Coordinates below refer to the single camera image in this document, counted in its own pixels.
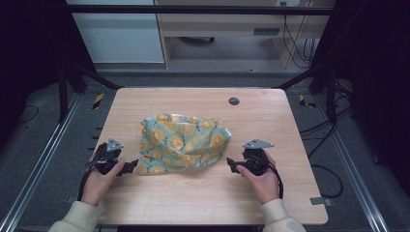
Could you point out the grey tape strip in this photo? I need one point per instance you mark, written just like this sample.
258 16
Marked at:
320 201

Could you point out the white cabinet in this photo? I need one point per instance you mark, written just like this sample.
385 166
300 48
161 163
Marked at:
119 38

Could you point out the teal cloth with yellow print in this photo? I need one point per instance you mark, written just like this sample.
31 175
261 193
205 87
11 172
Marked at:
183 145

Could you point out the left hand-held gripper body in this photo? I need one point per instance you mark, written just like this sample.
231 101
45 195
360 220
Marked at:
108 154

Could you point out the person's left hand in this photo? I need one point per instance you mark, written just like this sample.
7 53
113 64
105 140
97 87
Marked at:
98 185

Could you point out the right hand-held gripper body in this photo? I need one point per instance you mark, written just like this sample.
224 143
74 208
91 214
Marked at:
257 158

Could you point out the person's right hand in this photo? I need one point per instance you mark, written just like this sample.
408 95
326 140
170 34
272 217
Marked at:
262 185

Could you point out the black horizontal frame bar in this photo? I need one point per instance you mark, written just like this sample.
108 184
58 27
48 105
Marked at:
193 9

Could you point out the black metal stand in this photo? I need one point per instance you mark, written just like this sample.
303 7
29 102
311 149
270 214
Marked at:
330 96
63 93

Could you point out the yellow black striped tape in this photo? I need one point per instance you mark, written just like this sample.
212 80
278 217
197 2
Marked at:
304 101
98 100

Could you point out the aluminium floor rail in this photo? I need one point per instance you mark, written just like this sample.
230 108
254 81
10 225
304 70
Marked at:
35 167
354 180

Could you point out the grey round table grommet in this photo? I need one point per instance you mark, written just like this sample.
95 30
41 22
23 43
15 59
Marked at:
234 101

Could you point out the light wooden desk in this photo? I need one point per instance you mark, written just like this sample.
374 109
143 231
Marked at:
222 24

